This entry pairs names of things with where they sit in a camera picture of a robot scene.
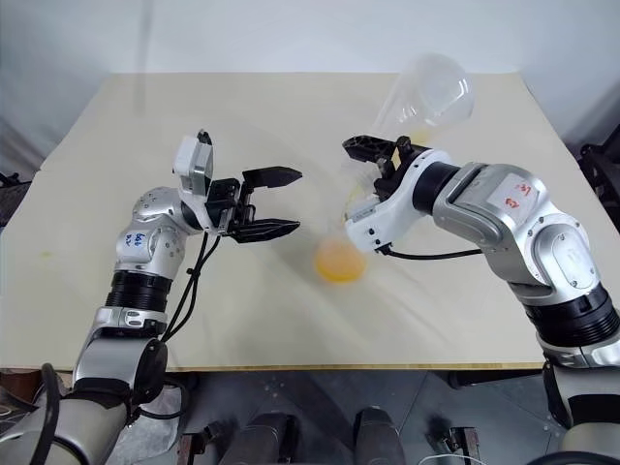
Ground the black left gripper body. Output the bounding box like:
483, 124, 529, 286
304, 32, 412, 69
205, 177, 258, 238

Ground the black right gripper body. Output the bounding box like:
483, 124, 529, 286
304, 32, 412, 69
372, 137, 418, 199

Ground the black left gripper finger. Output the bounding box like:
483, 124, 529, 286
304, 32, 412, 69
227, 218, 301, 243
241, 166, 304, 190

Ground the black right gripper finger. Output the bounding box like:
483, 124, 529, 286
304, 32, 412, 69
341, 135, 403, 161

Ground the cup with orange liquid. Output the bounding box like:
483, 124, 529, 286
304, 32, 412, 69
370, 51, 476, 146

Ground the clear plastic cup lying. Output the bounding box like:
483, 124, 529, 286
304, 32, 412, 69
312, 193, 372, 286

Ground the dark rounded shape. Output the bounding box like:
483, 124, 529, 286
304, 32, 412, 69
353, 408, 406, 465
236, 412, 299, 465

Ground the black equipment beside table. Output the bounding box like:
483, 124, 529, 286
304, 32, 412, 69
0, 169, 34, 191

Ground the dark metal table foot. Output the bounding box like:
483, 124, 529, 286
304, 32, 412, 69
425, 422, 480, 465
201, 419, 232, 465

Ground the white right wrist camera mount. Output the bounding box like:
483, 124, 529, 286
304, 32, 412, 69
344, 147, 454, 253

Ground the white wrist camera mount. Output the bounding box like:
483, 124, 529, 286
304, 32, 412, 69
344, 147, 454, 253
171, 129, 217, 232

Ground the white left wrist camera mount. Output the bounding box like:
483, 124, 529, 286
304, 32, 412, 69
171, 129, 217, 232

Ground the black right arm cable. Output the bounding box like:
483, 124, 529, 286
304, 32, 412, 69
382, 245, 485, 262

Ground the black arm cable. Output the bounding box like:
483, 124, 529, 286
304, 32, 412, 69
162, 231, 222, 343
382, 245, 485, 262

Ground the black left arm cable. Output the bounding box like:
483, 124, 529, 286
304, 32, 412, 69
162, 231, 222, 343

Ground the black frame beside table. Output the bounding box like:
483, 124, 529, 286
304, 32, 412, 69
578, 130, 620, 210

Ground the thick black body cable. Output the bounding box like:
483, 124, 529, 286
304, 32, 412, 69
38, 361, 64, 465

